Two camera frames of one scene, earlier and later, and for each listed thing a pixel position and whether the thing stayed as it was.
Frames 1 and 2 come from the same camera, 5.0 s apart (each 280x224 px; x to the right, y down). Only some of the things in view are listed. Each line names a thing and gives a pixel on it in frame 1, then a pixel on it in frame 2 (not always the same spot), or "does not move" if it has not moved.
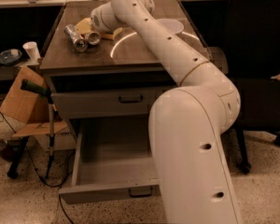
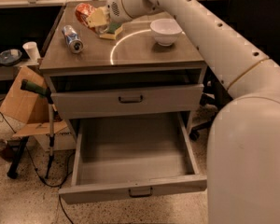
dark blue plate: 8,56 does not move
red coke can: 94,37 -> 82,12
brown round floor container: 0,147 does not move
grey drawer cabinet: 98,66 does not move
